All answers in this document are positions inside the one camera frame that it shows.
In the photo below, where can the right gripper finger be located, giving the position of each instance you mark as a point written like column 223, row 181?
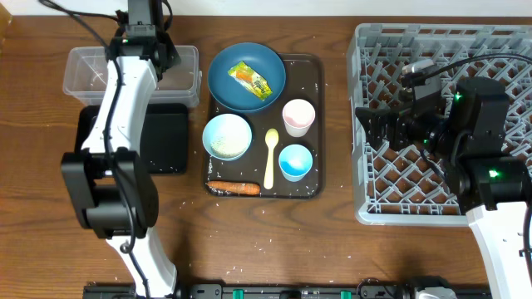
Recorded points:
column 375, row 135
column 372, row 116

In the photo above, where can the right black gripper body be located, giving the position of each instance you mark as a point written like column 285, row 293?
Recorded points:
column 425, row 132

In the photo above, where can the pink cup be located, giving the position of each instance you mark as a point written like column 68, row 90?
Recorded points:
column 298, row 115

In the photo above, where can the light blue cup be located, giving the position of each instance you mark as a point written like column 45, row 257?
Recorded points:
column 295, row 161

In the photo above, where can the yellow green snack wrapper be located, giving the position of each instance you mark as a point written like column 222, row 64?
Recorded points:
column 250, row 80

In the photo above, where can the dark blue plate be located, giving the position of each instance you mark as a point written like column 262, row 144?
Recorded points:
column 229, row 92

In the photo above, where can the light blue rice bowl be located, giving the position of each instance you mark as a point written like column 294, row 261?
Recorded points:
column 227, row 124

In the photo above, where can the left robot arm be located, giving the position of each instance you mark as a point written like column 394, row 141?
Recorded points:
column 111, row 190

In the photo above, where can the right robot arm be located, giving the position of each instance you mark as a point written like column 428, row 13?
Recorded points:
column 493, row 188

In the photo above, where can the grey dishwasher rack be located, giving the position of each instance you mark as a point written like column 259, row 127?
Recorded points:
column 398, row 187

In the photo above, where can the clear plastic waste bin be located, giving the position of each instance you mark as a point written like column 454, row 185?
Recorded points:
column 85, row 77

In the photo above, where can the dark brown serving tray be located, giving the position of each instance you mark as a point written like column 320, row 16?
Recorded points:
column 304, row 81

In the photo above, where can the pale yellow plastic spoon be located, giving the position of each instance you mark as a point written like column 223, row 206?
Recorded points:
column 271, row 140

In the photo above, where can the white rice pile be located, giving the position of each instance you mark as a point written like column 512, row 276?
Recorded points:
column 227, row 146

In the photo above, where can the orange carrot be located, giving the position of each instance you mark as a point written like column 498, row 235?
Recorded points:
column 239, row 188

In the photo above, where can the black rectangular tray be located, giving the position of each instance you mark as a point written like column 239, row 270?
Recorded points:
column 164, row 139

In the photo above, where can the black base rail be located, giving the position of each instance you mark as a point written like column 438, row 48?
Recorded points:
column 417, row 287

